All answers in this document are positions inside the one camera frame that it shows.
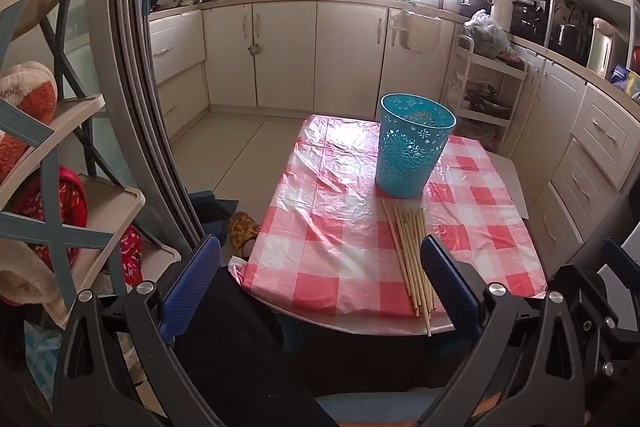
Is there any person's black trouser leg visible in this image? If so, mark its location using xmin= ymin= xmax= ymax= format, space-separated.
xmin=172 ymin=264 xmax=327 ymax=427

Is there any red checked plastic tablecloth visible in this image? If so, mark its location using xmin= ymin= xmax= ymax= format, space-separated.
xmin=227 ymin=113 xmax=548 ymax=327

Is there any blue plastic stool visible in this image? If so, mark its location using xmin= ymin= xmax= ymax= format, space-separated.
xmin=315 ymin=388 xmax=453 ymax=427

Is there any yellow floral slipper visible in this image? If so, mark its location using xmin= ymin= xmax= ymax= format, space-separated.
xmin=228 ymin=212 xmax=261 ymax=256

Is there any blue plastic cutout basket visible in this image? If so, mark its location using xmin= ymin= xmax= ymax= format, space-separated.
xmin=374 ymin=93 xmax=457 ymax=198

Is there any white electric kettle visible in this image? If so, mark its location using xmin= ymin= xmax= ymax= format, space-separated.
xmin=587 ymin=17 xmax=619 ymax=76

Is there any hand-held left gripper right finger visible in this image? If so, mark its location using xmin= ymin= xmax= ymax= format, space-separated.
xmin=415 ymin=234 xmax=598 ymax=427

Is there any beige and grey shoe rack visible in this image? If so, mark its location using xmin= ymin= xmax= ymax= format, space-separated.
xmin=0 ymin=0 xmax=183 ymax=330

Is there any bundle of wooden chopsticks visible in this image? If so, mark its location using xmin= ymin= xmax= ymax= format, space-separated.
xmin=381 ymin=198 xmax=434 ymax=338

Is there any black toaster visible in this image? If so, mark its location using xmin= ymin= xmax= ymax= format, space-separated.
xmin=555 ymin=23 xmax=589 ymax=58

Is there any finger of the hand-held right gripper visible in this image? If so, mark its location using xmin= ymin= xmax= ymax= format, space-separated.
xmin=599 ymin=238 xmax=640 ymax=308
xmin=562 ymin=263 xmax=640 ymax=390

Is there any cream cabinet with drawers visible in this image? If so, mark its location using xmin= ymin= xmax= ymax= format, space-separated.
xmin=500 ymin=39 xmax=640 ymax=259
xmin=149 ymin=4 xmax=209 ymax=140

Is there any white thermos jug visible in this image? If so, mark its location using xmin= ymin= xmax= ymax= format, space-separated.
xmin=489 ymin=0 xmax=514 ymax=34

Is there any white trolley rack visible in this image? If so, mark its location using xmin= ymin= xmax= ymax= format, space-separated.
xmin=444 ymin=34 xmax=527 ymax=148

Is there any cream cabinet with doors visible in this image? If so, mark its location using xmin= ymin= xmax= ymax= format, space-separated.
xmin=200 ymin=0 xmax=453 ymax=114

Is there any beige plush slipper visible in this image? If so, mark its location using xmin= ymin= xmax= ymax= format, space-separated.
xmin=0 ymin=238 xmax=67 ymax=309

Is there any white hanging plastic bin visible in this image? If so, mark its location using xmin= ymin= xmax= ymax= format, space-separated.
xmin=389 ymin=9 xmax=444 ymax=54

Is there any black microwave oven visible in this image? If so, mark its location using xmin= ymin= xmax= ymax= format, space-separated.
xmin=509 ymin=0 xmax=552 ymax=46

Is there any orange white plush slipper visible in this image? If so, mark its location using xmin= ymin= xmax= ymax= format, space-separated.
xmin=0 ymin=62 xmax=58 ymax=168

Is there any red floral slipper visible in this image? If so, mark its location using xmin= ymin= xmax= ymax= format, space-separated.
xmin=10 ymin=166 xmax=89 ymax=259
xmin=119 ymin=227 xmax=144 ymax=289

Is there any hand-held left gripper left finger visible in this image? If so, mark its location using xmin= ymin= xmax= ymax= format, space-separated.
xmin=52 ymin=234 xmax=223 ymax=427

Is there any plastic bag of greens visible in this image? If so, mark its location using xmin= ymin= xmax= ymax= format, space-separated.
xmin=463 ymin=9 xmax=512 ymax=58

